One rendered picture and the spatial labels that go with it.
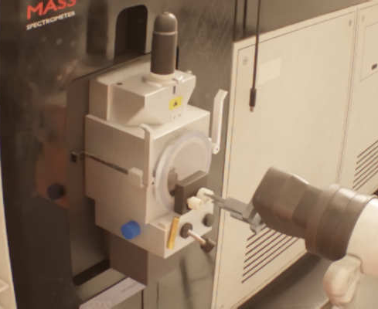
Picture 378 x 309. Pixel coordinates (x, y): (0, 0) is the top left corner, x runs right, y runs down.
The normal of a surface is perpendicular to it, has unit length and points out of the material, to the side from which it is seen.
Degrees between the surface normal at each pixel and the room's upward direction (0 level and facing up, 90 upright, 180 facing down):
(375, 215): 28
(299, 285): 0
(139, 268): 90
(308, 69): 90
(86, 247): 90
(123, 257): 90
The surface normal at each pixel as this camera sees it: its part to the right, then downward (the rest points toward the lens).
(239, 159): 0.79, 0.30
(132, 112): -0.60, 0.31
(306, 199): -0.49, -0.54
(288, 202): -0.05, -0.36
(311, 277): 0.06, -0.90
